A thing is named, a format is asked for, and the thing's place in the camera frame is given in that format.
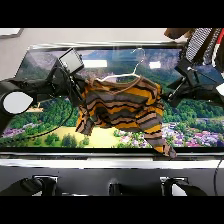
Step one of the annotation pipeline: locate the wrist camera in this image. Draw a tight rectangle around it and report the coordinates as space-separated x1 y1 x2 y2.
174 58 202 83
57 47 85 76

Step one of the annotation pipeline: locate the black white checked garment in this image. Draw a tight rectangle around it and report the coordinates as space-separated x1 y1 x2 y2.
179 28 218 64

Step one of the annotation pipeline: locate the brown garment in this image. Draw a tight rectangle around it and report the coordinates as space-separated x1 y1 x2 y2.
163 28 196 41

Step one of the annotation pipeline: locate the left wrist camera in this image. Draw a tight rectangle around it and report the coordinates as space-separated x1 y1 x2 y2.
57 47 85 76

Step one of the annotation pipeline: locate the yellow striped sweater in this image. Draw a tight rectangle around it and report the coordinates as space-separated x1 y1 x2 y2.
75 75 179 160

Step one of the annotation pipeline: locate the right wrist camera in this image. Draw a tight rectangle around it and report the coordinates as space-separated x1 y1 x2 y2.
174 58 202 83

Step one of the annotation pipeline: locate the white clothes hanger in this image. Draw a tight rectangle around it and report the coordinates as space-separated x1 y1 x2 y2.
99 47 147 84

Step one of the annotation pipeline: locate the heap of clothes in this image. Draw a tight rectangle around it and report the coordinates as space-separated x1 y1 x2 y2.
211 28 224 73

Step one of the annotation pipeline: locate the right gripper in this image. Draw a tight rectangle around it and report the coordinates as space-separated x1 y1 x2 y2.
166 79 202 104

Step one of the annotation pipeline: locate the black cable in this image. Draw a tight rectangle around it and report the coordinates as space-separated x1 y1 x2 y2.
213 157 224 197

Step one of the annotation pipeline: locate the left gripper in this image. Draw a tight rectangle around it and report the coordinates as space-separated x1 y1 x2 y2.
66 74 89 108

